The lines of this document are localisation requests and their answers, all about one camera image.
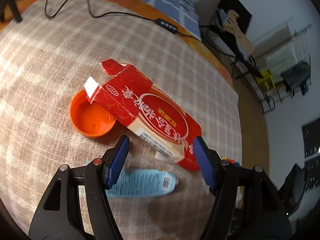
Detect black folding chair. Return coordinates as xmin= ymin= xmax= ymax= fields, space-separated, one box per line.
xmin=203 ymin=0 xmax=276 ymax=114

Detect orange plastic lid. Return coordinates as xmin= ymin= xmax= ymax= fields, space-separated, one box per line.
xmin=69 ymin=89 xmax=116 ymax=138

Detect white striped towel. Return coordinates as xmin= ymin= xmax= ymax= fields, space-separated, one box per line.
xmin=264 ymin=29 xmax=310 ymax=83

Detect light blue wrapper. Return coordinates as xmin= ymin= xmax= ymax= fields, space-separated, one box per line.
xmin=106 ymin=167 xmax=178 ymax=198

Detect dark hanging jacket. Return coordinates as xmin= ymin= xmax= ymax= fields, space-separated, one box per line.
xmin=280 ymin=61 xmax=311 ymax=96

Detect black clothes rack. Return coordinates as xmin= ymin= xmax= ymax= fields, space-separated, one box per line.
xmin=248 ymin=24 xmax=312 ymax=114

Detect yellow crate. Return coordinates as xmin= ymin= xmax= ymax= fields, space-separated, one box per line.
xmin=257 ymin=69 xmax=275 ymax=93

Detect red cardboard box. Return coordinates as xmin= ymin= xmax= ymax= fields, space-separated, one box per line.
xmin=84 ymin=59 xmax=201 ymax=172

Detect clothes on chair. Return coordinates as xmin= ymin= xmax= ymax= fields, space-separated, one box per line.
xmin=223 ymin=10 xmax=254 ymax=55

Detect colourful candy wrapper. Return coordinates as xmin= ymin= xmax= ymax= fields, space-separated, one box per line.
xmin=221 ymin=156 xmax=245 ymax=208

